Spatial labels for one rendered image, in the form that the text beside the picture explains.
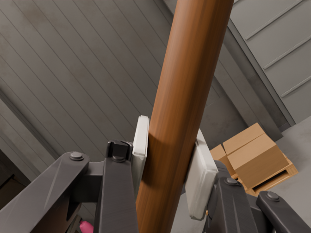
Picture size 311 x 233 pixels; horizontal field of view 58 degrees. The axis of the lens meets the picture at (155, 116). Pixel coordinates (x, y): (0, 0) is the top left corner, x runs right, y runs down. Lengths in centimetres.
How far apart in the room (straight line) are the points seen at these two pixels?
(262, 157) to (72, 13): 281
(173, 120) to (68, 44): 373
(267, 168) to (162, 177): 313
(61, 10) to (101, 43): 62
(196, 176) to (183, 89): 5
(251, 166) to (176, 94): 308
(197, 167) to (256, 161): 306
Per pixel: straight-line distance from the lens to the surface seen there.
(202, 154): 16
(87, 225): 433
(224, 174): 16
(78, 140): 411
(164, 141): 16
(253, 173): 327
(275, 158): 327
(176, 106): 16
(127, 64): 373
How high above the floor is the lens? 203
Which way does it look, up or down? 12 degrees down
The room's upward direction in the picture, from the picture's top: 37 degrees counter-clockwise
